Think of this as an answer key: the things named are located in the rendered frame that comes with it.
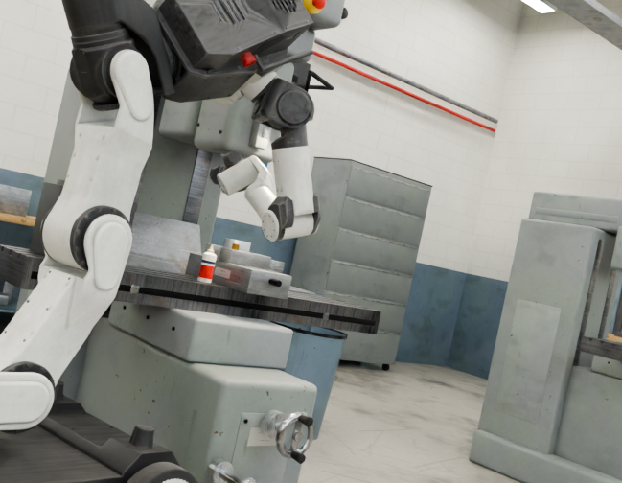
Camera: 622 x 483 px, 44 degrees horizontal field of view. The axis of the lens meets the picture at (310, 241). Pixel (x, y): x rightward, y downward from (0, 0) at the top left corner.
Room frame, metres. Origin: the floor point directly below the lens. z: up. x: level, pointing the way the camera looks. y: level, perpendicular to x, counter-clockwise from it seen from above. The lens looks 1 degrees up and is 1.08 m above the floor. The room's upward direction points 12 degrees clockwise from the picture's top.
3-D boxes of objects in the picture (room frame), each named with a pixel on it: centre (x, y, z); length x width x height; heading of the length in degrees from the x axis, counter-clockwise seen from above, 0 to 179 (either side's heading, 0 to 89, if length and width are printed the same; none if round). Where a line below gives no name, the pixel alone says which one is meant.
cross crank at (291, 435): (1.94, -0.04, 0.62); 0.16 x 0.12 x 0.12; 40
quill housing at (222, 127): (2.33, 0.28, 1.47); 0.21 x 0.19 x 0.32; 130
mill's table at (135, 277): (2.34, 0.26, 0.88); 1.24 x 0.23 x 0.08; 130
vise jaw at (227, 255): (2.34, 0.18, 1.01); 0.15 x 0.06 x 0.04; 130
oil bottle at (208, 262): (2.27, 0.28, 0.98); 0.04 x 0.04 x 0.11
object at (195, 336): (2.33, 0.28, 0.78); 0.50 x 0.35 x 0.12; 40
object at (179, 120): (2.48, 0.40, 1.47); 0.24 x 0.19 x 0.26; 130
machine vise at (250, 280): (2.36, 0.20, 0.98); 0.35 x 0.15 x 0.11; 40
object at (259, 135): (2.24, 0.21, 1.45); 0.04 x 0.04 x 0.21; 40
